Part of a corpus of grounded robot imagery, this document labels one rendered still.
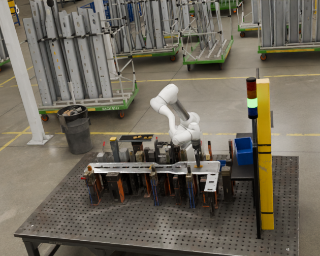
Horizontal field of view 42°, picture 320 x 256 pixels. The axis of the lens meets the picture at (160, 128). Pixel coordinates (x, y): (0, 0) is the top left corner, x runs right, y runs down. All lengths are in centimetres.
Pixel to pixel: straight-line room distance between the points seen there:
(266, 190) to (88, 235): 162
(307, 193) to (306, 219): 49
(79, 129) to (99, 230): 309
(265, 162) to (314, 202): 199
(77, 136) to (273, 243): 411
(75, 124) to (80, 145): 39
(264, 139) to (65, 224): 205
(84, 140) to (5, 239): 217
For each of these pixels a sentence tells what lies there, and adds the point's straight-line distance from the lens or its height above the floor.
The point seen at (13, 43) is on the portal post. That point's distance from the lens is 729.
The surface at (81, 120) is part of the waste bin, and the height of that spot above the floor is 60.
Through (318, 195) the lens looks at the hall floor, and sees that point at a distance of 536.
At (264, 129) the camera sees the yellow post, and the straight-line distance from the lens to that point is 320.
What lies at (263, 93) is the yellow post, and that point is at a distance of 308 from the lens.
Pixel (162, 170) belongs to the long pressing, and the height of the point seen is 100.
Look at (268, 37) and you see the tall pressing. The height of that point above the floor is 51.
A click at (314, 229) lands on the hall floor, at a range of 484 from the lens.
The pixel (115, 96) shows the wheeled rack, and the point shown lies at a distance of 840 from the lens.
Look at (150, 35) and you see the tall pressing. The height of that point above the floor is 64.
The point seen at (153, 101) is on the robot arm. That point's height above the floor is 156.
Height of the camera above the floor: 303
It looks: 24 degrees down
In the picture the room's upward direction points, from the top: 9 degrees counter-clockwise
